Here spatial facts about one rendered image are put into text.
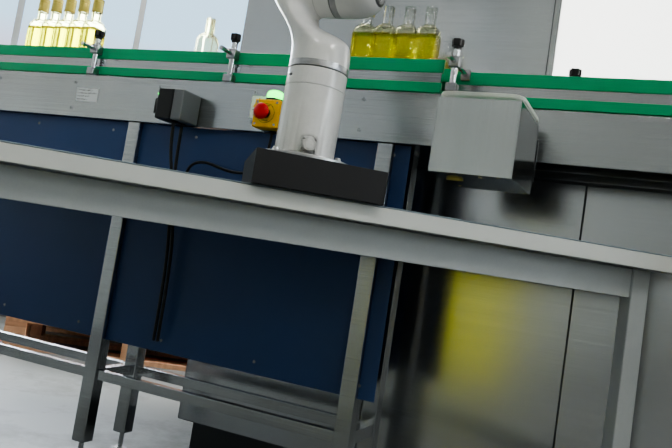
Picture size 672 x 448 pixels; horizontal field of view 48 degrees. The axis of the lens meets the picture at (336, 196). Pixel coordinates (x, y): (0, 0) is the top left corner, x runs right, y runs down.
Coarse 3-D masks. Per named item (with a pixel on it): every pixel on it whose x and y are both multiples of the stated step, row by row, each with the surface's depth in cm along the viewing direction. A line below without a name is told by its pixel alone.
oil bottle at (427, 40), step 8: (416, 32) 191; (424, 32) 190; (432, 32) 189; (416, 40) 190; (424, 40) 189; (432, 40) 189; (440, 40) 193; (416, 48) 190; (424, 48) 189; (432, 48) 188; (416, 56) 190; (424, 56) 189; (432, 56) 188
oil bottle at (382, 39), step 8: (384, 24) 195; (376, 32) 195; (384, 32) 194; (392, 32) 193; (376, 40) 194; (384, 40) 194; (392, 40) 194; (376, 48) 194; (384, 48) 193; (376, 56) 194; (384, 56) 193
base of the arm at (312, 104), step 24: (288, 72) 148; (312, 72) 144; (336, 72) 145; (288, 96) 146; (312, 96) 144; (336, 96) 146; (288, 120) 144; (312, 120) 143; (336, 120) 146; (288, 144) 143; (312, 144) 141
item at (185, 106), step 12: (168, 96) 193; (180, 96) 191; (192, 96) 194; (156, 108) 194; (168, 108) 192; (180, 108) 191; (192, 108) 195; (168, 120) 194; (180, 120) 191; (192, 120) 195
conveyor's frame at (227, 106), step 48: (0, 96) 227; (48, 96) 220; (96, 96) 212; (144, 96) 206; (240, 96) 194; (384, 96) 178; (432, 96) 173; (384, 144) 176; (576, 144) 168; (624, 144) 164
